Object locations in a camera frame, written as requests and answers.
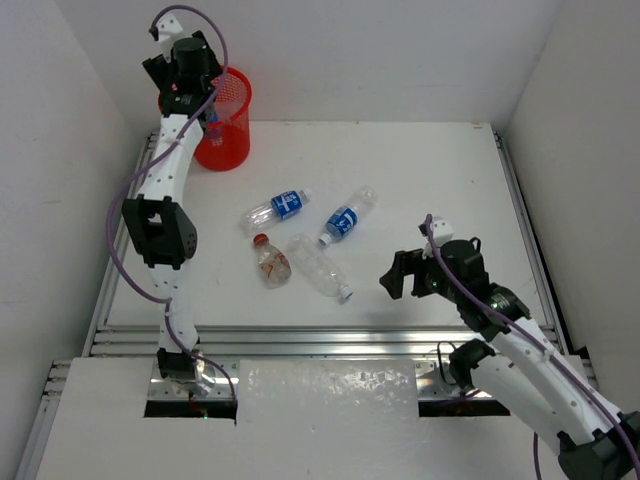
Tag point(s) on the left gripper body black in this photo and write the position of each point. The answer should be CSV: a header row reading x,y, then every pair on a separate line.
x,y
151,70

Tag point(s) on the red cap crushed bottle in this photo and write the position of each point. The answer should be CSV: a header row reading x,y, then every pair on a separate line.
x,y
273,265

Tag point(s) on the left aluminium side rail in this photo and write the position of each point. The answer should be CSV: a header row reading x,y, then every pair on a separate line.
x,y
125,225

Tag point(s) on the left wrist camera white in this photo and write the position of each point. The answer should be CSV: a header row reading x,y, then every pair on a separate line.
x,y
166,31

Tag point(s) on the aluminium front rail frame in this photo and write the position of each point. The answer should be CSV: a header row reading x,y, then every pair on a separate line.
x,y
228,346

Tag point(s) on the blue label bottle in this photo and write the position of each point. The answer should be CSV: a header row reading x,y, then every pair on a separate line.
x,y
343,221
274,211
213,133

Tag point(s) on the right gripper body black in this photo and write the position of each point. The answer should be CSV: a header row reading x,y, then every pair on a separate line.
x,y
428,279

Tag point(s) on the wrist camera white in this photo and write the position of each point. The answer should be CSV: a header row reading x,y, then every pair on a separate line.
x,y
166,31
435,230

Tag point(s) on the clear bottle blue cap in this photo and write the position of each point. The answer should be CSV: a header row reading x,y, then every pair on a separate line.
x,y
323,274

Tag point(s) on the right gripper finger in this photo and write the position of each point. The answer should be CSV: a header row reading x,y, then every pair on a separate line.
x,y
408,262
393,282

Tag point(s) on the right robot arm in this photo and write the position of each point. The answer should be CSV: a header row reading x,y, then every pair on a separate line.
x,y
512,360

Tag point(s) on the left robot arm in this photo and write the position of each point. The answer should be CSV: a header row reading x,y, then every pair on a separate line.
x,y
161,231

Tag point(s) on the aluminium side rail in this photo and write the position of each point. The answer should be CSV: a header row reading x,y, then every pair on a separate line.
x,y
540,278
125,225

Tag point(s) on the right aluminium side rail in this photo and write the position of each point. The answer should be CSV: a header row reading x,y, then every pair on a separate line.
x,y
540,278

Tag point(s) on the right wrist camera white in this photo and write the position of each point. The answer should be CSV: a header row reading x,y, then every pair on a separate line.
x,y
435,230

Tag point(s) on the red mesh waste bin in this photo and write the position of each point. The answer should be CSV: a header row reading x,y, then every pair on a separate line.
x,y
230,130

